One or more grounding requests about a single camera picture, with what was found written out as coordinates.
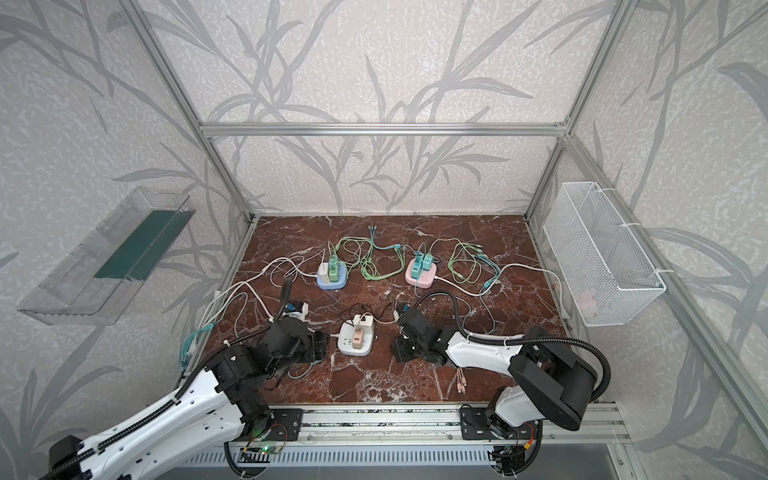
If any green charger on blue strip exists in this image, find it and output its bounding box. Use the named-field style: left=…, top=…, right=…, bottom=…
left=328, top=254, right=340, bottom=283

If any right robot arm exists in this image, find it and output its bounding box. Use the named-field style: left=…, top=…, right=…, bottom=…
left=392, top=308, right=611, bottom=432

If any teal charger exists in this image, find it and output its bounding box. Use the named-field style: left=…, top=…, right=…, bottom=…
left=422, top=253, right=434, bottom=271
left=411, top=252, right=424, bottom=273

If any white usb charger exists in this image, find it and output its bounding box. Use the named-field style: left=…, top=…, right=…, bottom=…
left=352, top=314, right=371, bottom=329

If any white charger on blue strip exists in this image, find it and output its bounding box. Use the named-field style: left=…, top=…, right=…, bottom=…
left=317, top=262, right=330, bottom=283

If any teal charger middle back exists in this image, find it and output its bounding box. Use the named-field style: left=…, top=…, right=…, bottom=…
left=411, top=252, right=424, bottom=273

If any black usb cable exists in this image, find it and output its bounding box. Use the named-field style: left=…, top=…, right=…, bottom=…
left=338, top=302, right=397, bottom=328

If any pink usb charger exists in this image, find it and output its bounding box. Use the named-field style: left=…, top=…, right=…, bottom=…
left=351, top=328, right=365, bottom=350

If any white power cord pink strip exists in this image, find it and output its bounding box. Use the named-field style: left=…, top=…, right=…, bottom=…
left=434, top=262, right=571, bottom=319

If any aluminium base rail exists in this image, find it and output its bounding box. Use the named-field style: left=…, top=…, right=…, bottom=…
left=275, top=403, right=631, bottom=447

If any white wire basket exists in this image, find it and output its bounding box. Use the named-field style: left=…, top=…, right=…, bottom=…
left=543, top=181, right=666, bottom=327

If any light green usb cable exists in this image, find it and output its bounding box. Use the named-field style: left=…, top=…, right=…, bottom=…
left=429, top=237, right=488, bottom=286

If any clear plastic tray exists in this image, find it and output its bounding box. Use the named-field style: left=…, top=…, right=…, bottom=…
left=18, top=187, right=195, bottom=326

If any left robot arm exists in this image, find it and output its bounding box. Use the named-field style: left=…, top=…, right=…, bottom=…
left=45, top=316, right=331, bottom=479

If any teal charger right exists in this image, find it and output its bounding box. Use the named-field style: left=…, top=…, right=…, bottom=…
left=422, top=253, right=434, bottom=271

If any blue power strip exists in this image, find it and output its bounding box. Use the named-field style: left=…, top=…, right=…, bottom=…
left=316, top=262, right=348, bottom=290

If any teal usb cable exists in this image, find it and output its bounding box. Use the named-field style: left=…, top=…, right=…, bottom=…
left=465, top=245, right=504, bottom=295

